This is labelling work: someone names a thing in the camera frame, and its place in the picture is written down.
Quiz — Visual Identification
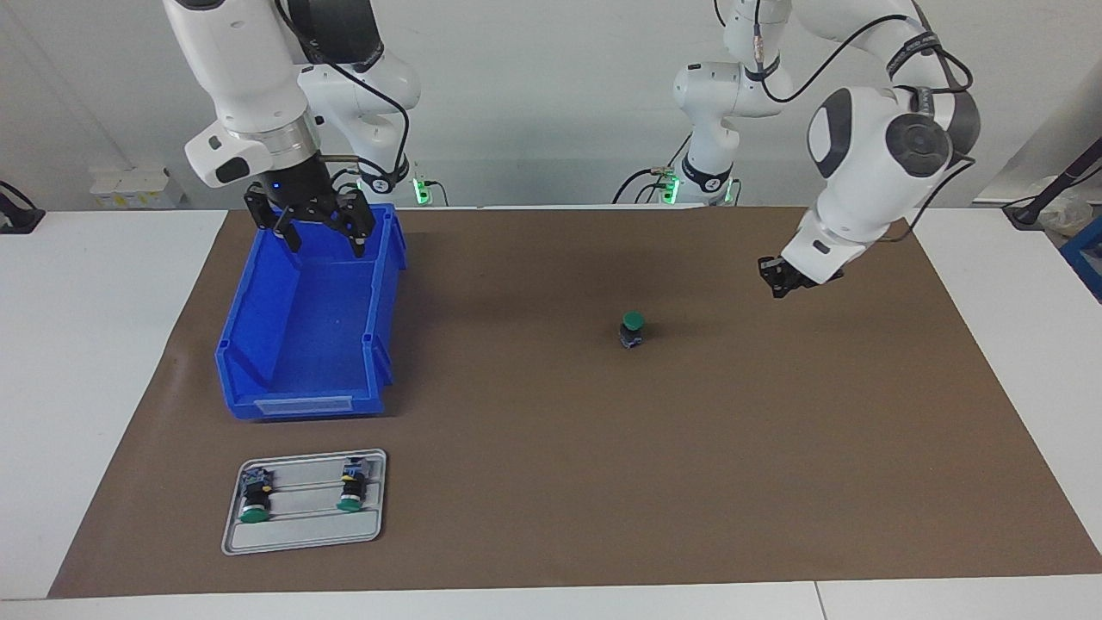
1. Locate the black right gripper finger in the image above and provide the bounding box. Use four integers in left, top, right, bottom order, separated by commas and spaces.
331, 190, 378, 260
245, 190, 303, 256

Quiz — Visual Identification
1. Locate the blue plastic storage bin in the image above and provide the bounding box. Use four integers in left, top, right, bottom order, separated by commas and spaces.
214, 203, 408, 422

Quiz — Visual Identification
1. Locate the brown table mat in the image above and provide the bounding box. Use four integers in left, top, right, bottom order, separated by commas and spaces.
47, 205, 1102, 599

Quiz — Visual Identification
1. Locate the black table clamp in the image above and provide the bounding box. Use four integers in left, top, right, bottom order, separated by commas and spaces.
0, 180, 46, 235

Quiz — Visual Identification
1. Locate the clear plastic bag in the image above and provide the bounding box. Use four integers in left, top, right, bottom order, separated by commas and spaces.
1037, 191, 1091, 236

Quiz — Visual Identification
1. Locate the black stand pole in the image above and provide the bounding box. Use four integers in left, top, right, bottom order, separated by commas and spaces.
1002, 136, 1102, 230

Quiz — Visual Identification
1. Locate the blue crate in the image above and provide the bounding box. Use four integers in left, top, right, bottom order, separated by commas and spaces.
1061, 215, 1102, 303

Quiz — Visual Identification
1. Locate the grey metal tray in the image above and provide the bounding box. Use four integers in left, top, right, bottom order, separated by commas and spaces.
221, 449, 388, 556

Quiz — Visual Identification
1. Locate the black base cable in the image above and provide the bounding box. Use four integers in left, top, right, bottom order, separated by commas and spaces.
327, 165, 364, 207
612, 131, 694, 207

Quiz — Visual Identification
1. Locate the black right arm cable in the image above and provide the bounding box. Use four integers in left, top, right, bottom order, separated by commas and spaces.
273, 0, 413, 204

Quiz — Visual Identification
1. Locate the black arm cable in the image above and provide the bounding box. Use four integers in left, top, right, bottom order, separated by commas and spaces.
273, 0, 413, 204
713, 0, 979, 239

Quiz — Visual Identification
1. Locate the white wall box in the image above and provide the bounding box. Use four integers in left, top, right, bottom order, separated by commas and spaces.
89, 166, 184, 210

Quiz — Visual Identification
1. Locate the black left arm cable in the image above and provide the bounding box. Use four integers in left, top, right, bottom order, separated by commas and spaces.
713, 0, 979, 239

